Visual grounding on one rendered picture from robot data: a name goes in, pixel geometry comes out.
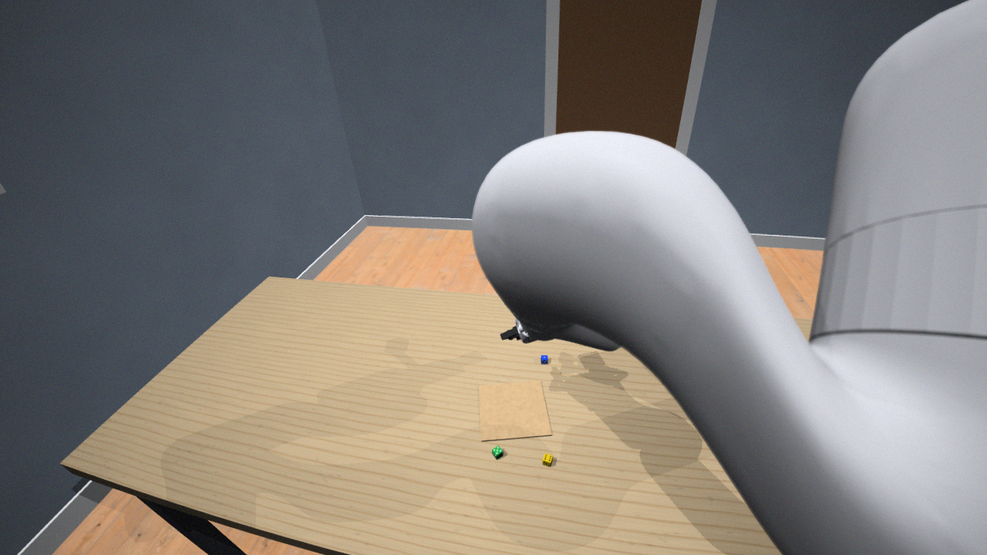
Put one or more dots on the tan mat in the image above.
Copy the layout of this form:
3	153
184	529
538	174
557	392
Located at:
511	411

